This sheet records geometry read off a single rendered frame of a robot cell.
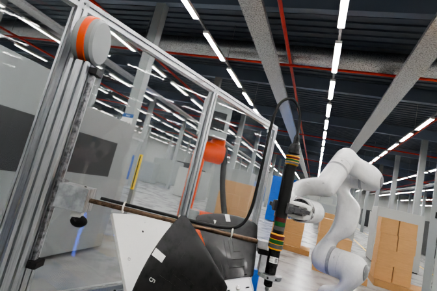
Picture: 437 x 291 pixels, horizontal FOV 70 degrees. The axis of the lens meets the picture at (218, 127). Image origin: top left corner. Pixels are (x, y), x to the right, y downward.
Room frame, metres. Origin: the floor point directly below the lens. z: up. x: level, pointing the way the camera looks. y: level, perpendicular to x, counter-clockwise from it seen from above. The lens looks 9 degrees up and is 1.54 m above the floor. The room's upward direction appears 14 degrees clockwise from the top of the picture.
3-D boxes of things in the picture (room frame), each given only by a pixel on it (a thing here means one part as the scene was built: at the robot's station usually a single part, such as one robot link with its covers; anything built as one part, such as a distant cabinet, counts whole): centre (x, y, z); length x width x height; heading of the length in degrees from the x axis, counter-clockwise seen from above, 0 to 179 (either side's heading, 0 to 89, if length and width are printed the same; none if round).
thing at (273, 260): (0.97, -0.25, 1.50); 0.04 x 0.04 x 0.46
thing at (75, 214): (0.99, 0.34, 1.33); 0.05 x 0.04 x 0.05; 89
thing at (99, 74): (0.99, 0.43, 1.48); 0.05 x 0.03 x 0.62; 179
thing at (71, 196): (0.99, 0.38, 1.39); 0.10 x 0.07 x 0.08; 89
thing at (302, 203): (1.06, -0.31, 1.50); 0.11 x 0.10 x 0.07; 144
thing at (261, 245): (0.97, -0.24, 1.35); 0.09 x 0.07 x 0.10; 89
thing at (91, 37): (0.99, 0.47, 1.88); 0.17 x 0.15 x 0.16; 144
